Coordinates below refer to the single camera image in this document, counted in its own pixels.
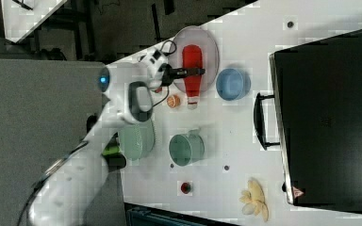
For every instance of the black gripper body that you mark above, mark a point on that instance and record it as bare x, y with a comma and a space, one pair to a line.
169, 74

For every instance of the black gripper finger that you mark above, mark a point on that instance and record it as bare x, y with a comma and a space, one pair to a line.
195, 71

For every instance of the red ketchup bottle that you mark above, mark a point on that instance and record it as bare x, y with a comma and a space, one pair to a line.
192, 58

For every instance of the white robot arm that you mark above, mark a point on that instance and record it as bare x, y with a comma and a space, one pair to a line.
65, 191

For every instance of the grey oval plate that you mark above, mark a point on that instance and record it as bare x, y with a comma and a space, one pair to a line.
210, 58

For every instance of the blue bowl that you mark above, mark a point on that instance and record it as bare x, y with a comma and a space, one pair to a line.
233, 84

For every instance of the green perforated colander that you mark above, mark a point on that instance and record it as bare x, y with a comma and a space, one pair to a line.
137, 141

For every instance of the black cylindrical pot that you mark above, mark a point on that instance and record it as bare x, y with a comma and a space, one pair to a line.
116, 162

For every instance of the small red berry toy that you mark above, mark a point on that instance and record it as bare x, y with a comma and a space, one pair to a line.
186, 188

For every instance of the black toaster oven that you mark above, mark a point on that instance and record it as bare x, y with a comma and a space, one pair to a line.
317, 92

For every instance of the peeled banana toy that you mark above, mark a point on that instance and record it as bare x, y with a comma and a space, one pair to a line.
254, 201

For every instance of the green cup with handle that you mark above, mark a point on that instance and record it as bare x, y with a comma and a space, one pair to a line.
186, 149

